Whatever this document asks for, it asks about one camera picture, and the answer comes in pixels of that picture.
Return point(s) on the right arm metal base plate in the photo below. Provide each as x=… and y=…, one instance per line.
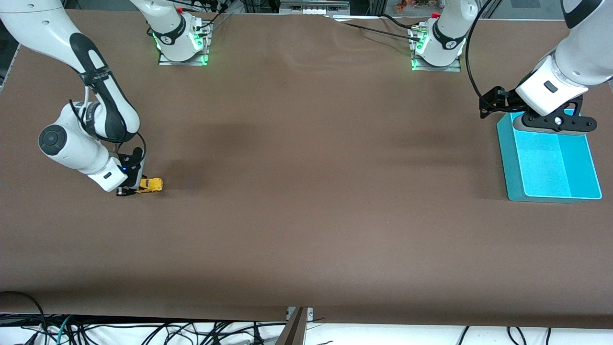
x=184, y=60

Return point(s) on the metal table leg bracket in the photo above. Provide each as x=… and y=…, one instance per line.
x=310, y=314

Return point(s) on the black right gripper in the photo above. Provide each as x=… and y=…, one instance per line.
x=132, y=168

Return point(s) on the cyan plastic bin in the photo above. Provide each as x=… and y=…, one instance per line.
x=546, y=167

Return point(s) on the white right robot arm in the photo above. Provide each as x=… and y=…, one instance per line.
x=72, y=148

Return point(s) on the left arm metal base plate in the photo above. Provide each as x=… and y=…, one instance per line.
x=436, y=68

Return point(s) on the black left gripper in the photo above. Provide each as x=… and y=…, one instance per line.
x=504, y=100

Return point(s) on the orange background item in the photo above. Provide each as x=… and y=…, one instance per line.
x=412, y=5

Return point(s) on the aluminium table leg profile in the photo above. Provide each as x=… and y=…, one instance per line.
x=294, y=330

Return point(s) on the yellow beetle toy car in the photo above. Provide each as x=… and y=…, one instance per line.
x=152, y=185

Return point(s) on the brown table cover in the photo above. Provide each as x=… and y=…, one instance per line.
x=306, y=191

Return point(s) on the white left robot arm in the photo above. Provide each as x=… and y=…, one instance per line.
x=584, y=52

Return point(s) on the silver box with white connectors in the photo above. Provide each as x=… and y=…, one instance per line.
x=313, y=5

